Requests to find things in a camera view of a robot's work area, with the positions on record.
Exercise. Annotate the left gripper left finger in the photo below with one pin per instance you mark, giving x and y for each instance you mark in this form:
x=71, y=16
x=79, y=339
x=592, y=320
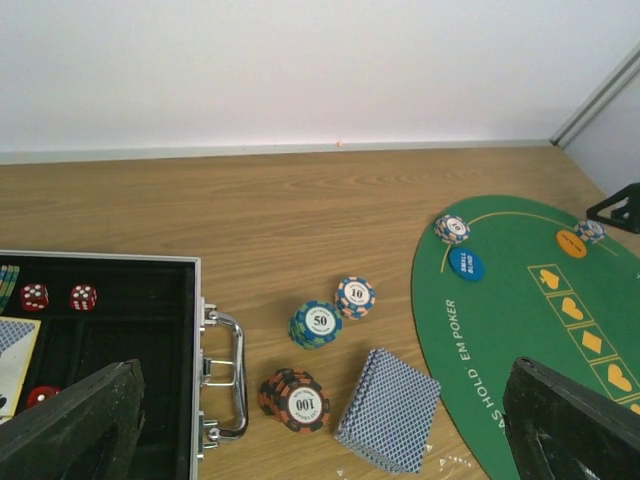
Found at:
x=88, y=431

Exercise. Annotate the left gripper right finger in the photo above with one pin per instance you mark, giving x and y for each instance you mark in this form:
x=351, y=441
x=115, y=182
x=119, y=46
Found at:
x=559, y=429

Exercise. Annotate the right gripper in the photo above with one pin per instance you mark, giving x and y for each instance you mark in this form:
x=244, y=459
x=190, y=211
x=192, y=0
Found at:
x=621, y=210

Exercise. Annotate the ten chips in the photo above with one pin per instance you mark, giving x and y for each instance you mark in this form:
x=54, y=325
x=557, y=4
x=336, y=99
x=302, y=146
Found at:
x=589, y=231
x=452, y=229

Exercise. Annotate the orange big blind button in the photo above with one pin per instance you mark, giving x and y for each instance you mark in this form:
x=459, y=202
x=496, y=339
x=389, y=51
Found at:
x=571, y=243

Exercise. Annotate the blue small blind button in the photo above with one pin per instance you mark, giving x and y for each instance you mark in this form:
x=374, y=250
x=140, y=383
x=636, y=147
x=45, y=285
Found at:
x=466, y=264

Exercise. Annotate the blue ten chip stack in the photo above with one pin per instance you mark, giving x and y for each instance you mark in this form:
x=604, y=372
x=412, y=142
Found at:
x=354, y=297

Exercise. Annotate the red die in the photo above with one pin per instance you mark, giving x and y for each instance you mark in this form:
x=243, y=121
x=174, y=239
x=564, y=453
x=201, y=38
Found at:
x=41, y=393
x=34, y=297
x=83, y=297

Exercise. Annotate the card pack in case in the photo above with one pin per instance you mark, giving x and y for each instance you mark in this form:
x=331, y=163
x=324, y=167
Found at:
x=17, y=341

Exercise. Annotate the aluminium poker case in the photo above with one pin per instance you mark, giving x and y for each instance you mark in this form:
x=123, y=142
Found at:
x=152, y=309

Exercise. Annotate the round green poker mat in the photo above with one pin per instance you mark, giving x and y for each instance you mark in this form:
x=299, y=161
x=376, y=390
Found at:
x=578, y=316

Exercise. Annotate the blue playing card deck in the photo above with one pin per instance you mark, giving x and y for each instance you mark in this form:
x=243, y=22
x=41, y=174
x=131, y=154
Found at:
x=389, y=417

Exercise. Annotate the chips in case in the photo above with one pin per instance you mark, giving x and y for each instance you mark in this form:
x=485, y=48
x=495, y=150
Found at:
x=8, y=278

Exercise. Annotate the red hundred chip stack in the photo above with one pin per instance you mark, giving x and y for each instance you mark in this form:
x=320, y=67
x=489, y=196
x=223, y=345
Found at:
x=294, y=398

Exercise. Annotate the green fifty chip stack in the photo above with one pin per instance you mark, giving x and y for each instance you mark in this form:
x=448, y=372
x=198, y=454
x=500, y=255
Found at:
x=315, y=324

